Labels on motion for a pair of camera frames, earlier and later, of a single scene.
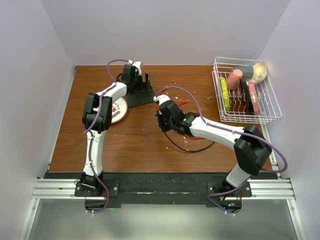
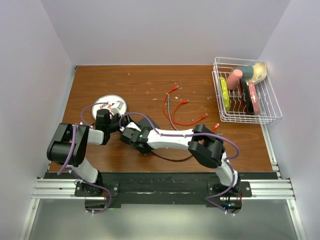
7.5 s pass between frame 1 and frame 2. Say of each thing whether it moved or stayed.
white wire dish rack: stayed
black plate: stayed
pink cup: stayed
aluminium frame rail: stayed
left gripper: moved
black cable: moved
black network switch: moved
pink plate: stayed
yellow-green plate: stayed
